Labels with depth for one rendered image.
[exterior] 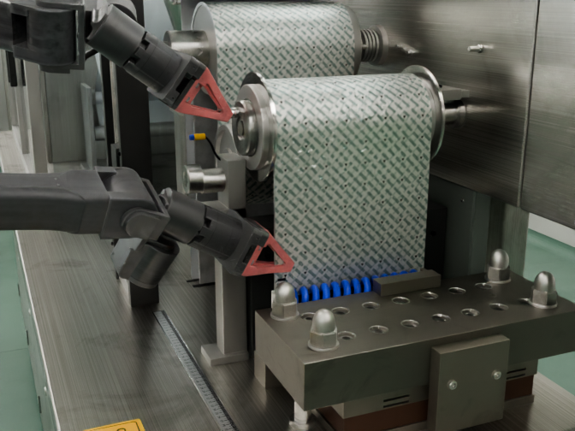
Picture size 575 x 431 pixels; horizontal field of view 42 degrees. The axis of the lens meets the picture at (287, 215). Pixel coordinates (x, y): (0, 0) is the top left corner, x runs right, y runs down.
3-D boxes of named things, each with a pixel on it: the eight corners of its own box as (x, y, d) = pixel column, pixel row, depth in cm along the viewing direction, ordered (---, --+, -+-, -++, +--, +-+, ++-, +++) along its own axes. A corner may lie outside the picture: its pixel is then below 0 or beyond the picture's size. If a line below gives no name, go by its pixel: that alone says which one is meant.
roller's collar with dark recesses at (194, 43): (163, 69, 123) (162, 29, 121) (199, 68, 125) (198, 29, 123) (173, 73, 117) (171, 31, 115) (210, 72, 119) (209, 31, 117)
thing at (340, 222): (274, 302, 103) (273, 171, 97) (421, 278, 111) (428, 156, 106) (275, 304, 102) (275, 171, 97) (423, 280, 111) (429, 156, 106)
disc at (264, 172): (236, 165, 110) (236, 64, 105) (240, 165, 110) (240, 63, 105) (273, 195, 97) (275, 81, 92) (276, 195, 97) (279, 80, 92)
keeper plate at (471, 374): (426, 428, 92) (430, 346, 89) (493, 410, 96) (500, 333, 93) (437, 438, 90) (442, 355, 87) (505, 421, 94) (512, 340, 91)
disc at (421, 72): (386, 152, 119) (392, 58, 114) (388, 152, 119) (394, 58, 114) (437, 178, 106) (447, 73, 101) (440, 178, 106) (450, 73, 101)
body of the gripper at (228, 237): (243, 280, 94) (192, 258, 91) (218, 254, 103) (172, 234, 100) (267, 233, 94) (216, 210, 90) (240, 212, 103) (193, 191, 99)
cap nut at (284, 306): (266, 311, 96) (265, 279, 95) (292, 307, 98) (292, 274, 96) (276, 322, 93) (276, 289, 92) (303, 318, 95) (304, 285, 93)
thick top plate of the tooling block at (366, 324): (255, 351, 99) (254, 309, 97) (503, 305, 113) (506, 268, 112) (304, 411, 85) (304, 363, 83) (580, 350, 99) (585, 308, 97)
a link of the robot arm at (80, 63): (37, 73, 90) (33, 1, 86) (44, 44, 100) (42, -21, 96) (138, 78, 93) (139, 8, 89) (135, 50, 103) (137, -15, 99)
